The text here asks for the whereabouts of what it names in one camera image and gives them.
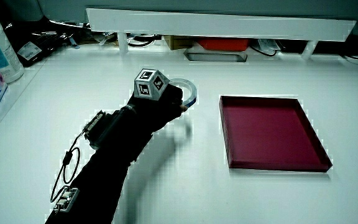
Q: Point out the orange box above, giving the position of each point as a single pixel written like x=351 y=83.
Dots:
x=224 y=44

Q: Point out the dark red square tray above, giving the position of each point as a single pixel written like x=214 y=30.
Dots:
x=269 y=133

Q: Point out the person's left hand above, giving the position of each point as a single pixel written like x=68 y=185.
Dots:
x=154 y=112

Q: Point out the white desk shelf riser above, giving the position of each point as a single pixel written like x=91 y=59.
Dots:
x=216 y=25

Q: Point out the person's left forearm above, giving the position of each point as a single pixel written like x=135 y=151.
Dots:
x=110 y=161

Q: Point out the flat grey tray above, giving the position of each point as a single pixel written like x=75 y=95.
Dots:
x=216 y=57

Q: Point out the brown cardboard box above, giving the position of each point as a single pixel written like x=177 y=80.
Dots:
x=177 y=42

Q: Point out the small silver sensor board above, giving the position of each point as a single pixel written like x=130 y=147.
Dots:
x=66 y=199

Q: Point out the clear tape roll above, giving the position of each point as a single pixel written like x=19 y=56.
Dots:
x=193 y=89

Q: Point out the black bag with white label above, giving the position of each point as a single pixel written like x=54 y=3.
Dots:
x=39 y=40

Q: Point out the white plastic packet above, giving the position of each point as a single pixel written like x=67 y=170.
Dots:
x=268 y=44

